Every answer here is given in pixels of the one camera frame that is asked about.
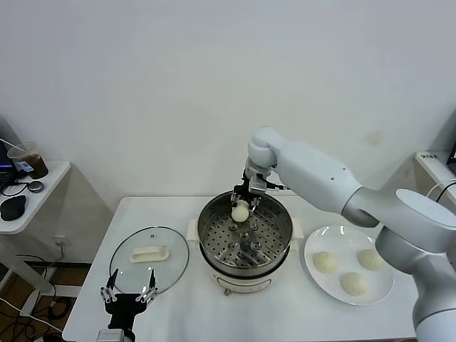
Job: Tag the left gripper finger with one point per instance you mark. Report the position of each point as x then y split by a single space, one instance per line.
149 292
108 290

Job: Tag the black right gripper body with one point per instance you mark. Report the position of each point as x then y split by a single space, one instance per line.
244 190

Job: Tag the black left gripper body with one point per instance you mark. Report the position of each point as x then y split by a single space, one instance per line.
123 306

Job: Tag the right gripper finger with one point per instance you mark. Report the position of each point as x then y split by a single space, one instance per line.
254 201
235 199

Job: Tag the white steamed baozi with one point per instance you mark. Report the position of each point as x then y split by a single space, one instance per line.
353 284
368 258
325 263
240 213

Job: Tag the glass pot lid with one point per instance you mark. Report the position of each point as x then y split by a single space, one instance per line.
171 263

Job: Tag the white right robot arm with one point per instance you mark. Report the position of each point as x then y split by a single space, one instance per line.
320 174

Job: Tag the steel perforated steamer basket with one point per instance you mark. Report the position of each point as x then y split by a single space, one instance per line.
263 228

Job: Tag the white electric steamer pot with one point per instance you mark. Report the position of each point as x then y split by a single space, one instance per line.
246 285

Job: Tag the white side table with laptop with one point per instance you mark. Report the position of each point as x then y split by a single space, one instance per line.
42 206

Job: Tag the black computer mouse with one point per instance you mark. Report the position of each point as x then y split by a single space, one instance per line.
13 207

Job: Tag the round grey puck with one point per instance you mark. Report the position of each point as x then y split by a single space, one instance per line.
36 186

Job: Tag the plastic iced coffee cup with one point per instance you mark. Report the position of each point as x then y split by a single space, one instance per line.
35 165

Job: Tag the white round plate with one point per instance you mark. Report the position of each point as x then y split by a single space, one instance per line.
377 288

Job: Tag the dark laptop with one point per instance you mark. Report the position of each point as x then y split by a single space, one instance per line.
4 156

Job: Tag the white drinking straw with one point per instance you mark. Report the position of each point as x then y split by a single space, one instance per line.
7 142

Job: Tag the dark monitor edge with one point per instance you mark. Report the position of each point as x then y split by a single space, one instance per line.
453 153

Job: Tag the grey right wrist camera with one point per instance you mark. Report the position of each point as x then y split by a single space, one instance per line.
257 185

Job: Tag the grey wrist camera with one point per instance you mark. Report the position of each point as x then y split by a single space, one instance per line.
112 336
257 185

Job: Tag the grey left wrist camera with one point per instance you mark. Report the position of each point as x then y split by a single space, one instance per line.
112 336

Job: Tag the white wall socket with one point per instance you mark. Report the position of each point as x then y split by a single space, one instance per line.
63 241

